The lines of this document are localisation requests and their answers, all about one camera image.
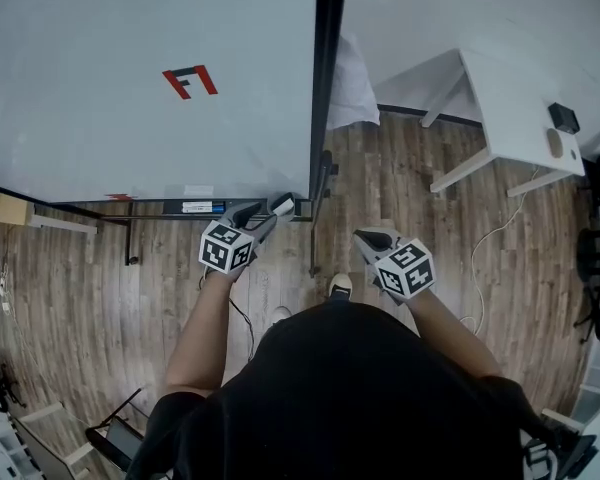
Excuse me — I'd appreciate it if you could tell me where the black folding chair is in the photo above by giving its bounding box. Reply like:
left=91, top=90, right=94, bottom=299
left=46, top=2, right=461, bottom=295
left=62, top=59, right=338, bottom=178
left=84, top=387, right=147, bottom=475

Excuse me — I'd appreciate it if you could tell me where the person's left forearm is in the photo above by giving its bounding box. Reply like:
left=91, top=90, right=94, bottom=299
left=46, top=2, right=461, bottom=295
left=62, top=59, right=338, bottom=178
left=164, top=272, right=234, bottom=400

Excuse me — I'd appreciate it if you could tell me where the small black box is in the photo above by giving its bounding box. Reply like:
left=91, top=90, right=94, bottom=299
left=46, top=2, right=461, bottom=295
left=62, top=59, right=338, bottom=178
left=547, top=101, right=581, bottom=136

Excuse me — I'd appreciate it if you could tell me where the black metal stand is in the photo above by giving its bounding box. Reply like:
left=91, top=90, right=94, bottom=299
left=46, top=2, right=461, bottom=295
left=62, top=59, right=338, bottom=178
left=0, top=362, right=27, bottom=425

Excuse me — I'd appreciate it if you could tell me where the white storage shelf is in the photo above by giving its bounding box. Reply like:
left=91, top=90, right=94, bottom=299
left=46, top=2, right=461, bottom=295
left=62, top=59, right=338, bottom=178
left=542, top=362, right=600, bottom=437

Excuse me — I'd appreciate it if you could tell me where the white marker with blue cap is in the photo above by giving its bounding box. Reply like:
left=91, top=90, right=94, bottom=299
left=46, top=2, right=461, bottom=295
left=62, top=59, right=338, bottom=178
left=180, top=200, right=228, bottom=215

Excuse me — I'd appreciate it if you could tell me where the black floor cable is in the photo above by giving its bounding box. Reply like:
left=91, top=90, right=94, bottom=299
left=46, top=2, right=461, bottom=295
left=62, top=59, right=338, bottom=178
left=199, top=275, right=257, bottom=365

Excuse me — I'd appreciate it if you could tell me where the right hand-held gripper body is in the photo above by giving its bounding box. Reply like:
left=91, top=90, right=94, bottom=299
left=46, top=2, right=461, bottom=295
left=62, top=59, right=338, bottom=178
left=371, top=236, right=436, bottom=305

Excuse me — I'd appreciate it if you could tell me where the person's black shirt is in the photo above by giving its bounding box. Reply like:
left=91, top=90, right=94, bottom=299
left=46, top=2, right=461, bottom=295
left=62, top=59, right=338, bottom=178
left=127, top=301, right=556, bottom=480

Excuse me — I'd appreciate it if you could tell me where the white floor cable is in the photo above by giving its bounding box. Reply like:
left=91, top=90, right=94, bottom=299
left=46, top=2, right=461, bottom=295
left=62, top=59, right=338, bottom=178
left=459, top=165, right=542, bottom=335

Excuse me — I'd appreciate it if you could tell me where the translucent plastic sheet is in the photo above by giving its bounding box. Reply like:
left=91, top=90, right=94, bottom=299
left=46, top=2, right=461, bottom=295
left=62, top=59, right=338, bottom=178
left=325, top=32, right=382, bottom=131

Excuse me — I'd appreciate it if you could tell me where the black framed whiteboard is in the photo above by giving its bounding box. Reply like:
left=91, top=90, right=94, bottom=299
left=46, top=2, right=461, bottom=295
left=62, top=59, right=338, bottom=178
left=0, top=0, right=349, bottom=205

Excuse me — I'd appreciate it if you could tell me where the person's right forearm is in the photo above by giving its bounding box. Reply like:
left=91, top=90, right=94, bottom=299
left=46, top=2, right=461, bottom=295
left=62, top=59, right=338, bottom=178
left=407, top=287, right=504, bottom=380

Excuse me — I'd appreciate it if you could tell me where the white whiteboard eraser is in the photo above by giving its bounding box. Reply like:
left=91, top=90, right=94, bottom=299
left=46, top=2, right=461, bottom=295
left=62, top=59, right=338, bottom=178
left=271, top=191, right=297, bottom=216

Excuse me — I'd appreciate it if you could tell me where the white power strip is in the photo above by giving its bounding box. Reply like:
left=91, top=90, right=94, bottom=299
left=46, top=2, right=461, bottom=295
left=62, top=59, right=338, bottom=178
left=0, top=272, right=14, bottom=315

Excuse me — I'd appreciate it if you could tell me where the person's right shoe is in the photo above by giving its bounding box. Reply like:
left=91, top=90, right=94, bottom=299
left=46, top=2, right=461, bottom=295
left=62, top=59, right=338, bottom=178
left=328, top=272, right=354, bottom=300

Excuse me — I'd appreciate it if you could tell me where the black marker tray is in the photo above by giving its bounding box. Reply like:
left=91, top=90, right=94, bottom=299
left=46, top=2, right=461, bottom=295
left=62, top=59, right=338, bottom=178
left=162, top=197, right=272, bottom=218

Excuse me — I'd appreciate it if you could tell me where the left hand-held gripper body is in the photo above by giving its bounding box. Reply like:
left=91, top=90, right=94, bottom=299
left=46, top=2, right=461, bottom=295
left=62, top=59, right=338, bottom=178
left=197, top=216, right=262, bottom=283

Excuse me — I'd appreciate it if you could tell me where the beige oblong object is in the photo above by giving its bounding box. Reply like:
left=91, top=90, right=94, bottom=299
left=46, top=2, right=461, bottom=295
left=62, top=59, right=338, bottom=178
left=545, top=127, right=566, bottom=160

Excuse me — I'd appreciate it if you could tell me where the white framed side table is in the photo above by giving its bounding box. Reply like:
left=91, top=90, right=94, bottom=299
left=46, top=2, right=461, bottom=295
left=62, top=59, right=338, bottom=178
left=0, top=400, right=97, bottom=480

